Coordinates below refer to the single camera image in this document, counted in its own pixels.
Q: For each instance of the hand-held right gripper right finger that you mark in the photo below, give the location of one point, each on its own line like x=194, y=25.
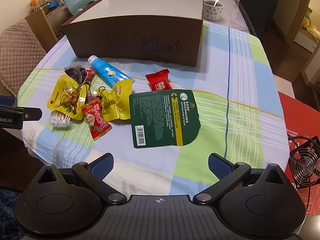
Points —
x=220, y=166

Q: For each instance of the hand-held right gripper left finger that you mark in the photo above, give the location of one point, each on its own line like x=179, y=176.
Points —
x=102, y=167

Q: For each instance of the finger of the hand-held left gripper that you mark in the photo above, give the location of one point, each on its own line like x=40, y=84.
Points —
x=8, y=101
x=31, y=114

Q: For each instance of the bag of cotton swabs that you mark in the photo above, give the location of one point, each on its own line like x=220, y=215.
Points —
x=60, y=121

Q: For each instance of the yellow snack packet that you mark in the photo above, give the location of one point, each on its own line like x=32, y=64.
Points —
x=120, y=105
x=58, y=97

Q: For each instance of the red patterned candy packet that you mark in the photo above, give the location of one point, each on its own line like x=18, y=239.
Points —
x=96, y=122

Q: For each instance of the binder clip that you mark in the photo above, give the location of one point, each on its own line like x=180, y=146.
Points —
x=85, y=92
x=98, y=93

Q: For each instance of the dark velvet scrunchie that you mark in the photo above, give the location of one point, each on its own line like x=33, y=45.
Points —
x=75, y=73

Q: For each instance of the small red labelled packet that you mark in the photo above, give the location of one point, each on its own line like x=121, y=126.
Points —
x=89, y=73

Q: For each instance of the green lip balm card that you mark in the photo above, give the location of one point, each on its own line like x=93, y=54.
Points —
x=160, y=117

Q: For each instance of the blue cream tube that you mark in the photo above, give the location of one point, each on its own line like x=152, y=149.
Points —
x=105, y=70

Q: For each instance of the plain red candy packet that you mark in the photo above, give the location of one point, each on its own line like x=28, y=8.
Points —
x=158, y=81

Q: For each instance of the brown cardboard box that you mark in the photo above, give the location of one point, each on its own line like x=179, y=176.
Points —
x=125, y=37

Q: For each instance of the beige quilted chair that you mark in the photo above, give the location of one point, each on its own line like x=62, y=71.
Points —
x=17, y=52

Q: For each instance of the black metal fan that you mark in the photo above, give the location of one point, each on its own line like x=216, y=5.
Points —
x=305, y=165

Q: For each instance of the wooden shelf unit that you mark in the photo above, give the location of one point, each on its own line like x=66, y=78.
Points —
x=40, y=22

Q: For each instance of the red cardboard box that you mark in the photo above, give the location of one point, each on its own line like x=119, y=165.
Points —
x=295, y=120

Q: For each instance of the jar with orange lid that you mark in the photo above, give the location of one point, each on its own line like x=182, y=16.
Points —
x=40, y=3

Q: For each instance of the black television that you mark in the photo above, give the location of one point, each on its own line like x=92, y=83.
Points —
x=260, y=7

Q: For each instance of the white spoon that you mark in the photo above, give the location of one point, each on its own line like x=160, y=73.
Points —
x=217, y=0

